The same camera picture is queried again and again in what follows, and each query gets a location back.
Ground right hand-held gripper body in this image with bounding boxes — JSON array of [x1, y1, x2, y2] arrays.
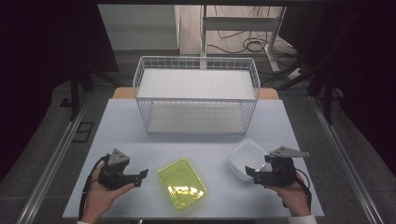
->
[[263, 146, 311, 188]]

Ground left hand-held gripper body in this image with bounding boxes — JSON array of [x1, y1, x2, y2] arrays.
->
[[98, 147, 138, 190]]

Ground white plastic container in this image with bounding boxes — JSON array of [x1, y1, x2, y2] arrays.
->
[[227, 138, 273, 183]]

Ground yellow-green plastic container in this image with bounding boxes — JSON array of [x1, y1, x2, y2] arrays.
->
[[157, 158, 208, 211]]

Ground white wire rack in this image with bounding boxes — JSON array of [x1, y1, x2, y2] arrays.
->
[[133, 55, 262, 135]]

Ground person's left hand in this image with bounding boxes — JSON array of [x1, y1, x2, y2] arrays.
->
[[81, 166, 135, 223]]

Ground person's right hand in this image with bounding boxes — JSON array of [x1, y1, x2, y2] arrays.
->
[[265, 174, 312, 217]]

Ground wooden table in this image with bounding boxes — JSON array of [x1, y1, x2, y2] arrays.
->
[[112, 87, 280, 101]]

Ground black stand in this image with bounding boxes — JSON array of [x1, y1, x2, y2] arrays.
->
[[261, 60, 344, 126], [59, 65, 120, 122]]

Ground white power strip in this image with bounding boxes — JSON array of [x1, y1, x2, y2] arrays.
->
[[286, 67, 304, 80]]

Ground dark curtain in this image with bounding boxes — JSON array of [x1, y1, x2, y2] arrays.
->
[[278, 0, 396, 178], [0, 0, 120, 183]]

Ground grey cabinet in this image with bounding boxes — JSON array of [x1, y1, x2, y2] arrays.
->
[[97, 4, 181, 57]]

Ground left hand-held gripper black cable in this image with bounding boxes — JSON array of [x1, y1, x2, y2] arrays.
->
[[78, 155, 109, 220]]

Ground hand-held gripper black cable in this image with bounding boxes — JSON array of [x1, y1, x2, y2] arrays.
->
[[281, 167, 313, 209], [78, 155, 109, 220]]

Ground right hand-held gripper black cable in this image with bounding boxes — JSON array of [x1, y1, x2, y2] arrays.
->
[[281, 167, 313, 209]]

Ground black floor bracket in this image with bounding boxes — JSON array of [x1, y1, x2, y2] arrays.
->
[[72, 121, 95, 144]]

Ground metal floor rail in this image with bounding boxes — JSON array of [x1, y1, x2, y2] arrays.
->
[[15, 92, 92, 224], [309, 95, 386, 224]]

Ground black floor cables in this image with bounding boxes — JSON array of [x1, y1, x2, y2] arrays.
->
[[206, 6, 300, 68]]

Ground white metal desk frame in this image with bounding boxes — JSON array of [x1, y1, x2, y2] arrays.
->
[[200, 5, 288, 73]]

